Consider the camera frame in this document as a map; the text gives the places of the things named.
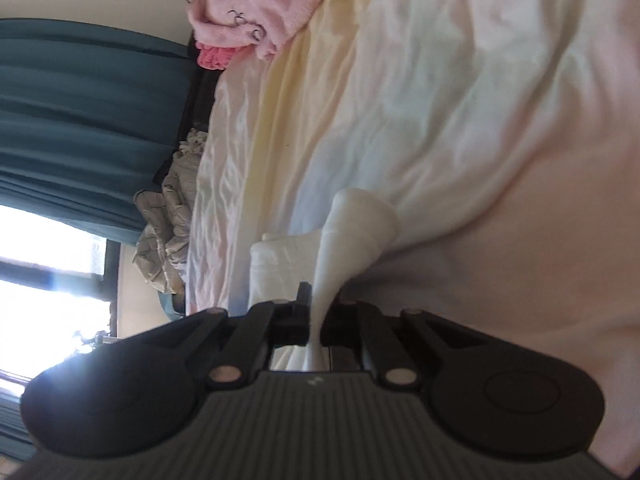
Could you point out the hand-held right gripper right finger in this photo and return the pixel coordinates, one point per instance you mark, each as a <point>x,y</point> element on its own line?
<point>336,327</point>

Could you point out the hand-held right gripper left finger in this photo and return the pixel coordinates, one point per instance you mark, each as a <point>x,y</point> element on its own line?
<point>303,315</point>

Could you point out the teal pillow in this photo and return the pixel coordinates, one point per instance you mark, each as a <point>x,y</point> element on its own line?
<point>171,304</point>

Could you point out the crumpled grey quilted blanket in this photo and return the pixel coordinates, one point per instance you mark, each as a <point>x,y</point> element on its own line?
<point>170,210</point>

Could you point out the black sofa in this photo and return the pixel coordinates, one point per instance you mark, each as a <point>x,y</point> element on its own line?
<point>200,95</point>

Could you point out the pastel rainbow bedsheet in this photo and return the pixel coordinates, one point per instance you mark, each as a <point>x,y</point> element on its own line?
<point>450,110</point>

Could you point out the dark framed window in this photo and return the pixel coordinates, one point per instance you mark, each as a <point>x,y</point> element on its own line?
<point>40,310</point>

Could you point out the bright pink knitted cloth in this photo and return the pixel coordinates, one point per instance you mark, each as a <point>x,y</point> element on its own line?
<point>215,56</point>

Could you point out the pink fluffy garment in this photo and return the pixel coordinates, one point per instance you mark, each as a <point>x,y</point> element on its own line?
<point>250,0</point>

